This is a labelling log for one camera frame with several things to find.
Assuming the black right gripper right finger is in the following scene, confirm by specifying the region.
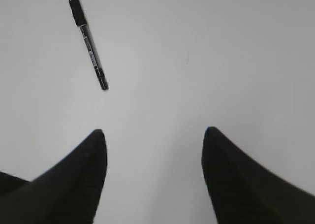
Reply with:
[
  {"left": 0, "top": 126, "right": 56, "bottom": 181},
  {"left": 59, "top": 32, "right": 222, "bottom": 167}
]
[{"left": 202, "top": 127, "right": 315, "bottom": 224}]

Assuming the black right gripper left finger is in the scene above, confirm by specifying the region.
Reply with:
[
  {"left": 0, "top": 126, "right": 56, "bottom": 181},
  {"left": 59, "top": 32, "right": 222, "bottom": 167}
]
[{"left": 0, "top": 129, "right": 107, "bottom": 224}]

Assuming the black marker pen middle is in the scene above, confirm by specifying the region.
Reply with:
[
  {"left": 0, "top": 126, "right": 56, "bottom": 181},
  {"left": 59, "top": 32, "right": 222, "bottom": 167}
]
[{"left": 68, "top": 0, "right": 109, "bottom": 91}]

